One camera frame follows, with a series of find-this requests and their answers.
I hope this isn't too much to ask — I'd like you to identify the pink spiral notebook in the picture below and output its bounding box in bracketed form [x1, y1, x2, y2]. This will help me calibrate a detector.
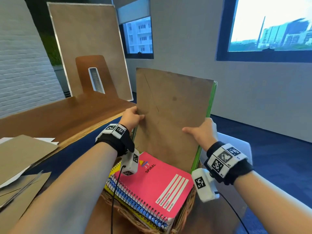
[119, 151, 195, 221]

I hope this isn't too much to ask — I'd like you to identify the wooden table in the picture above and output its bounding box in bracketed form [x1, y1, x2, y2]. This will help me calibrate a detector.
[0, 91, 252, 234]

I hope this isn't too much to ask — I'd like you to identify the window with building view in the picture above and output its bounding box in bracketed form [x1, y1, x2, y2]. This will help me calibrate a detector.
[119, 16, 154, 59]

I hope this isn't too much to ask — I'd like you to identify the brown wooden chair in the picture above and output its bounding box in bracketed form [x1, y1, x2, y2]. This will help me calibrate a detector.
[75, 55, 119, 98]

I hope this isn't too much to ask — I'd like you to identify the person's left forearm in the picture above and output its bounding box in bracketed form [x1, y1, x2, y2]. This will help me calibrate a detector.
[8, 143, 118, 234]

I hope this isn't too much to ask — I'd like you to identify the person's right hand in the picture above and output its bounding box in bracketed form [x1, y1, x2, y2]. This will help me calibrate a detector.
[182, 117, 219, 153]

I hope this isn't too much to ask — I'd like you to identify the black left camera cable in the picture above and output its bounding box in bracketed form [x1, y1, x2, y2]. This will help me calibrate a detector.
[111, 165, 126, 234]

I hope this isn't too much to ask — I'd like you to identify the brown metal-framed board panel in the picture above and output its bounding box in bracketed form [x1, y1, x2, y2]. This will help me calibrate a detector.
[46, 2, 134, 101]

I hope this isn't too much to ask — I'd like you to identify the woven wicker basket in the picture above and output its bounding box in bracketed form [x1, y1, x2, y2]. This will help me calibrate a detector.
[100, 156, 203, 234]

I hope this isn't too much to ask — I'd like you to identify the blue spiral notebook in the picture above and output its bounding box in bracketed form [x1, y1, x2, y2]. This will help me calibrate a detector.
[107, 175, 171, 229]

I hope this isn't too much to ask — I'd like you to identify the person's right forearm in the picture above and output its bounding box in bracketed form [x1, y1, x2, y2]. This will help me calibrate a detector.
[234, 170, 312, 234]

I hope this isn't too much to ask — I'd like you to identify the blue-framed window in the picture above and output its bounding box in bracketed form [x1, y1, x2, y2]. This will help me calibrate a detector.
[216, 0, 312, 63]

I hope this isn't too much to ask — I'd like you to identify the black camera cable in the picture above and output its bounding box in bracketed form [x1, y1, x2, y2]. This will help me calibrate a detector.
[111, 165, 126, 234]
[214, 191, 250, 234]

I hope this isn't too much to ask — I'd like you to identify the black right wrist marker band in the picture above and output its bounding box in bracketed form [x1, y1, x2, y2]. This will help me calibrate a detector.
[204, 141, 254, 186]

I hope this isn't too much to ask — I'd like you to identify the black right camera cable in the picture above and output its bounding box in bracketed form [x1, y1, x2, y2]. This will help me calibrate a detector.
[214, 191, 250, 234]

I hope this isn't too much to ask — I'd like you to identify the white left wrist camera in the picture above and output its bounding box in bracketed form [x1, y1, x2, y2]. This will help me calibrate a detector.
[121, 149, 140, 176]

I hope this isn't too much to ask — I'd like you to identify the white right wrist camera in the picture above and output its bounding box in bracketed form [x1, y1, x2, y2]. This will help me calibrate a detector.
[191, 168, 220, 202]

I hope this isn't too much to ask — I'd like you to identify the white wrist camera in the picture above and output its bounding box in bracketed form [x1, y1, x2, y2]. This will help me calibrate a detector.
[191, 168, 220, 202]
[121, 149, 140, 176]

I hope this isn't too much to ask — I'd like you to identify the green foliage wall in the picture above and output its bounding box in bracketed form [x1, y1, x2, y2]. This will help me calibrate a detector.
[40, 34, 63, 66]

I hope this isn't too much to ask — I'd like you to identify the grey roller blind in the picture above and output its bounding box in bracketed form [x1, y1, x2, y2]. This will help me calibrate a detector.
[116, 0, 151, 24]

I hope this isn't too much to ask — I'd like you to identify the black left wrist marker band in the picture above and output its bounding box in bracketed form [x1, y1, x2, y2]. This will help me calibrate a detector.
[95, 123, 135, 158]

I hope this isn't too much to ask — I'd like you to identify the person's left hand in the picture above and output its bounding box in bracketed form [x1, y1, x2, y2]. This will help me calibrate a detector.
[119, 106, 146, 133]

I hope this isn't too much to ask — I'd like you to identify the white paper sheet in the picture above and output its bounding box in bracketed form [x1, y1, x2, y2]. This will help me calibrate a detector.
[0, 137, 59, 146]
[0, 165, 32, 189]

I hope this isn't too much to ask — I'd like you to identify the yellow notebook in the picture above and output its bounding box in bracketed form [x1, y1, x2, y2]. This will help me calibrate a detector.
[105, 161, 156, 229]

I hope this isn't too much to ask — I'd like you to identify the black wrist marker band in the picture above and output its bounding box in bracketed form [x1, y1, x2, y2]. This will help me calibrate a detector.
[204, 141, 254, 186]
[95, 123, 135, 158]

